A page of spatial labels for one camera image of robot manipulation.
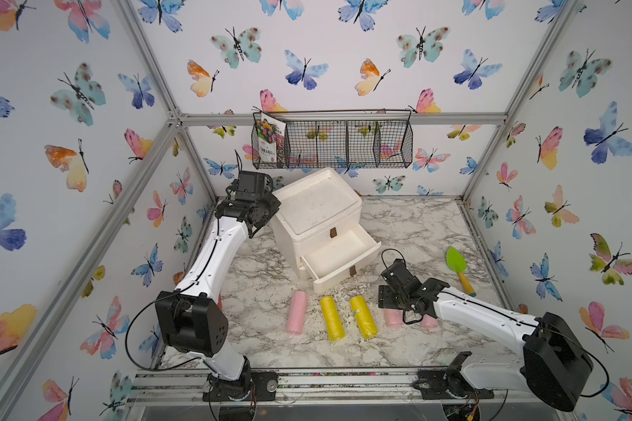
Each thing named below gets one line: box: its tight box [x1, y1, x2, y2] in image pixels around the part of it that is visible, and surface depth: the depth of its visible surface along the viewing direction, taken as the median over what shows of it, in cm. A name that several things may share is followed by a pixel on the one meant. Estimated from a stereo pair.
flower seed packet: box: [255, 112, 287, 163], surface depth 91 cm
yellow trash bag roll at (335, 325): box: [320, 295, 346, 342], surface depth 86 cm
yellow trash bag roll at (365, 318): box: [350, 295, 379, 340], surface depth 86 cm
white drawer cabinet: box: [271, 167, 382, 294], surface depth 88 cm
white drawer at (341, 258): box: [299, 223, 381, 293], surface depth 88 cm
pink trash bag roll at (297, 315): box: [287, 290, 309, 336], surface depth 87 cm
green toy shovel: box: [445, 246, 477, 298], surface depth 101 cm
